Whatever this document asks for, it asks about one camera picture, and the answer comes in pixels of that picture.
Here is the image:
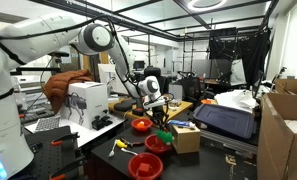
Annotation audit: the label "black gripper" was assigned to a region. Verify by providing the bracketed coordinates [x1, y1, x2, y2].
[151, 105, 169, 128]

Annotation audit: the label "green plush object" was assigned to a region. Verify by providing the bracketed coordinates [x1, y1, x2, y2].
[156, 130, 174, 144]

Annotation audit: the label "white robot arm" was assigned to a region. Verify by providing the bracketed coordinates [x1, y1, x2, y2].
[0, 14, 166, 180]

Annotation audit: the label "red bowl with balls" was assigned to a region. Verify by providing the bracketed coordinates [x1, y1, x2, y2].
[131, 118, 152, 132]

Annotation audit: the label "middle red bowl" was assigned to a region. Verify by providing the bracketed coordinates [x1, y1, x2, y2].
[144, 134, 170, 154]

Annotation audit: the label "small cardboard box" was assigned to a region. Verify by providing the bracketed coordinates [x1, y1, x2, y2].
[171, 125, 200, 154]

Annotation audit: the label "red bowl with orange block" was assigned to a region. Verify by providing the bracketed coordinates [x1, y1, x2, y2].
[128, 153, 164, 180]

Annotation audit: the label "white robot dog box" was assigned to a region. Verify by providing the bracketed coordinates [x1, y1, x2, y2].
[60, 82, 108, 129]

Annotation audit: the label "large cardboard box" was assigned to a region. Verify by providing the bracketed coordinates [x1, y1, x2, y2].
[257, 93, 297, 180]

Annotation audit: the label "wooden table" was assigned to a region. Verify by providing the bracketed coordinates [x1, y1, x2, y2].
[108, 101, 192, 120]

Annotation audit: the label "black orange pliers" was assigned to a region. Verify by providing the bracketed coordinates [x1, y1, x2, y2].
[121, 138, 144, 148]

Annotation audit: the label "white plastic fork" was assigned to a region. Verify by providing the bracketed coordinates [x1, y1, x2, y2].
[121, 148, 138, 156]

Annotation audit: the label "black office chair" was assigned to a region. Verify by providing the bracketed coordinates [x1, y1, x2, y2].
[144, 66, 168, 94]

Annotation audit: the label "yellow banana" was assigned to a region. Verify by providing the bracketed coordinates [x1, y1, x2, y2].
[116, 139, 127, 148]

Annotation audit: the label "orange square block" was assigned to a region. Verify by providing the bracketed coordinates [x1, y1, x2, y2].
[137, 163, 150, 176]

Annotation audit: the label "blue plastic bin lid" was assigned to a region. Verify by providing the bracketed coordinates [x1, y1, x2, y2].
[193, 104, 256, 139]

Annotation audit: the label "brown jacket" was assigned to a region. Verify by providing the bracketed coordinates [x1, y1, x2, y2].
[43, 69, 94, 113]

